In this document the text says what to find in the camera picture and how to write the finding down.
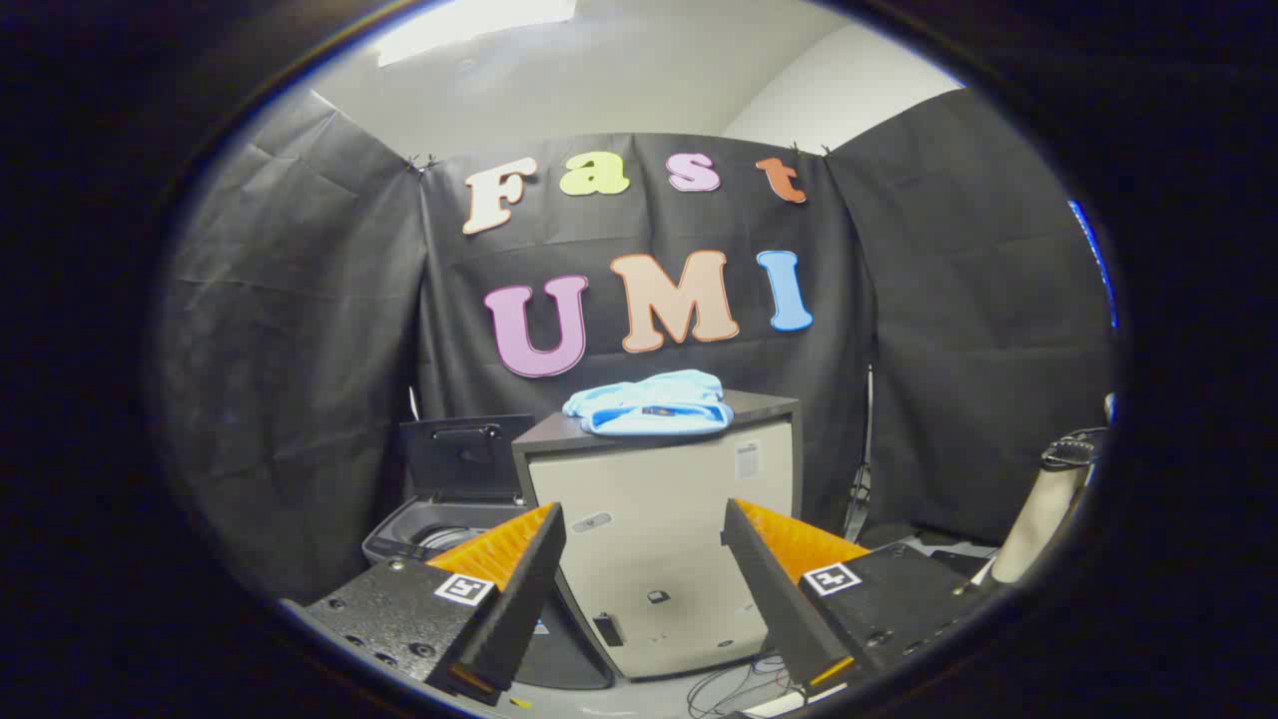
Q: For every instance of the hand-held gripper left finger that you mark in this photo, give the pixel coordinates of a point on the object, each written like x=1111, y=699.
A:
x=519, y=599

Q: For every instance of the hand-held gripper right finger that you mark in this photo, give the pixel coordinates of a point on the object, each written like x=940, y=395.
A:
x=774, y=599

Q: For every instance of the grey washing machine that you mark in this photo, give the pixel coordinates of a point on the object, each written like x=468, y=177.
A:
x=399, y=539

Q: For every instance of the light blue shirt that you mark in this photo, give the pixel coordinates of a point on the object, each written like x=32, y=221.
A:
x=649, y=404

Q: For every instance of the beige cabinet with dark top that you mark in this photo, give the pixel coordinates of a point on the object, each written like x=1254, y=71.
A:
x=659, y=499

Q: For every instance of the cream tube with black clamp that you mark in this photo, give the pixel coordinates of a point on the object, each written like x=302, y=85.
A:
x=1038, y=519

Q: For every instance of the black backdrop cloth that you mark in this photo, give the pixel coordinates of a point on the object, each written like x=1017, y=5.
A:
x=300, y=350

